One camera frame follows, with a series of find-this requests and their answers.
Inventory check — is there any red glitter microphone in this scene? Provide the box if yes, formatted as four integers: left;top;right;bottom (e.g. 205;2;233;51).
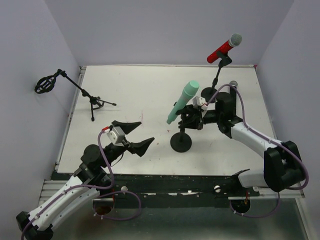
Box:
206;33;243;64

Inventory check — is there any tall black tripod mic stand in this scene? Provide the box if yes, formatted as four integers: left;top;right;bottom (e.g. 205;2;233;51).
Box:
34;69;117;122

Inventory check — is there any black microphone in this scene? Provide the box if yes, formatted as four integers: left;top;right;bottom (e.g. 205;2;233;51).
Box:
229;80;238;96

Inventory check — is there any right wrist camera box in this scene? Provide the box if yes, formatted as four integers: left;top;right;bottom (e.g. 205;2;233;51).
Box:
192;96;208;112

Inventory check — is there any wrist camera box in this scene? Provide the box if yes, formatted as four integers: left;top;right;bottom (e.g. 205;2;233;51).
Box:
102;125;125;147
192;96;208;112

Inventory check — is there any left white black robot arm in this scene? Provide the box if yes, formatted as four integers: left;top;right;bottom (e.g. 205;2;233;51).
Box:
16;120;154;240

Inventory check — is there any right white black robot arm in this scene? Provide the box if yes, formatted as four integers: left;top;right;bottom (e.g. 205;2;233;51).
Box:
170;90;309;193

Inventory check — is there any aluminium frame rail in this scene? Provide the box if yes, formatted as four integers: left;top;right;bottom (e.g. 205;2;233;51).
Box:
38;178;307;201

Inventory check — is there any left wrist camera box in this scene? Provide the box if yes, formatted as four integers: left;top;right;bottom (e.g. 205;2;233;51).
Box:
102;125;125;147

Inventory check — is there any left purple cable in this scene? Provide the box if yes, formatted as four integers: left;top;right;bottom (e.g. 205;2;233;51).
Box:
20;128;142;240

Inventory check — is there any mint green microphone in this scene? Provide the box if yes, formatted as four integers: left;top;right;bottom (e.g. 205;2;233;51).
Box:
166;80;200;125

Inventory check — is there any black front mounting rail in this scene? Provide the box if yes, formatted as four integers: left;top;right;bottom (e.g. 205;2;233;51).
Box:
98;174;260;209

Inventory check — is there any short black round-base mic stand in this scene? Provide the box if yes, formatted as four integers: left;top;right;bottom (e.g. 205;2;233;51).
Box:
170;104;192;153

